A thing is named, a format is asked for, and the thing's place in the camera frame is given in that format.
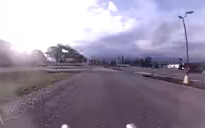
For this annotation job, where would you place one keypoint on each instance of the gravel strip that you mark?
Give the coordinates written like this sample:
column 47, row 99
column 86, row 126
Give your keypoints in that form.
column 26, row 103

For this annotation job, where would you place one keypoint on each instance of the distant row of trees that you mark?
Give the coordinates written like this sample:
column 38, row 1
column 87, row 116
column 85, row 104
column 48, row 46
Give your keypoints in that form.
column 133, row 61

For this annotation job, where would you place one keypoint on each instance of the grey asphalt road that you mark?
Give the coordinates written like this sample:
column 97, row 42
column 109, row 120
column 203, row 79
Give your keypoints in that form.
column 123, row 96

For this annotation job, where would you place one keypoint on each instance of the grass patch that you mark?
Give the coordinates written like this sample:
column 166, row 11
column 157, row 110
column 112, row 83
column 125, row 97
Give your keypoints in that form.
column 23, row 83

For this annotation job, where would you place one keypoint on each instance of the raised kerb island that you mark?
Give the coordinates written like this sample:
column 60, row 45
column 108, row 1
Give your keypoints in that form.
column 163, row 78

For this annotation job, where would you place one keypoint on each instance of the pale concrete pavement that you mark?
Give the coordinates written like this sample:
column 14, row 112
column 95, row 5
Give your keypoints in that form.
column 40, row 68

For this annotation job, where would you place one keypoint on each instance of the robot's own part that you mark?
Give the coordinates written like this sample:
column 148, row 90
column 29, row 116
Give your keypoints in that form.
column 131, row 126
column 65, row 126

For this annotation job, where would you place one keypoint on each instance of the long low building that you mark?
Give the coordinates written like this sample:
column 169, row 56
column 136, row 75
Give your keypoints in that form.
column 10, row 53

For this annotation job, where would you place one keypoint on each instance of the tree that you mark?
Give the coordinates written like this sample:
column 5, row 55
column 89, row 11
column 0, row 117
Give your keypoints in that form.
column 63, row 53

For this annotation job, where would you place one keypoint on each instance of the street lamp pole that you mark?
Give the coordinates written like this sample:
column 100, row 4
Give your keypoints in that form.
column 186, row 40

